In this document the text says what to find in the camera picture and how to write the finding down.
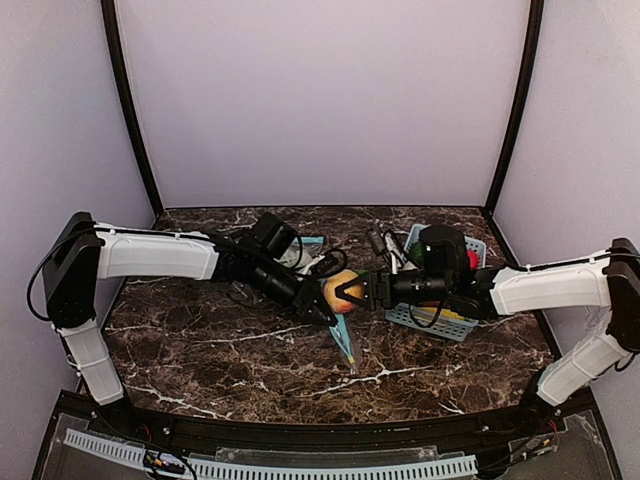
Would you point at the red round fruit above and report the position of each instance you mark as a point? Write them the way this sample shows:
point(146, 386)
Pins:
point(473, 259)

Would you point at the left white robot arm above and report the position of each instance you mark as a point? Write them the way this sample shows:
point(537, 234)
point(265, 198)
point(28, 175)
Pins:
point(62, 289)

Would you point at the yellow lemon toy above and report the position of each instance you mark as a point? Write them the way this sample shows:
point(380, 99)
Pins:
point(430, 313)

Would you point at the light blue plastic basket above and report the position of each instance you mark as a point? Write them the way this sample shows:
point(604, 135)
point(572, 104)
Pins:
point(412, 317)

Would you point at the left black frame post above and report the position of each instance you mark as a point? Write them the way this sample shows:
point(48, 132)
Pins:
point(127, 105)

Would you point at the right black frame post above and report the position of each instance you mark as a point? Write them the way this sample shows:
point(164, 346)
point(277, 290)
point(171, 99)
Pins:
point(525, 73)

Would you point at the clear zip bag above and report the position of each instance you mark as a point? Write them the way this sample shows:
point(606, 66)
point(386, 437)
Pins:
point(341, 336)
point(301, 252)

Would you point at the white slotted cable duct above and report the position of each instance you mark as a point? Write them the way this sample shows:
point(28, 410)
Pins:
point(230, 463)

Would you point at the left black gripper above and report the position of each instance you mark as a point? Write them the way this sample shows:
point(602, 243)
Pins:
point(308, 300)

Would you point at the green bumpy cucumber toy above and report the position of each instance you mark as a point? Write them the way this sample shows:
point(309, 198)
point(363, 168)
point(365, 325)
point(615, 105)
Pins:
point(416, 253)

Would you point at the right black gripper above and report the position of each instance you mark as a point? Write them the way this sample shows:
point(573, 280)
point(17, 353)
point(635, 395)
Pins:
point(379, 286)

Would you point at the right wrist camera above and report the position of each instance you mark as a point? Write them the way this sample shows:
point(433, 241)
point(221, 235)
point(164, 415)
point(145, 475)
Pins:
point(385, 246)

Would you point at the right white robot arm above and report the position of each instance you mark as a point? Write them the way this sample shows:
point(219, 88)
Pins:
point(606, 279)

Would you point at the black frame post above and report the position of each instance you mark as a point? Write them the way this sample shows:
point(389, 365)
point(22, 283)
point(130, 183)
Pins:
point(127, 105)
point(525, 73)

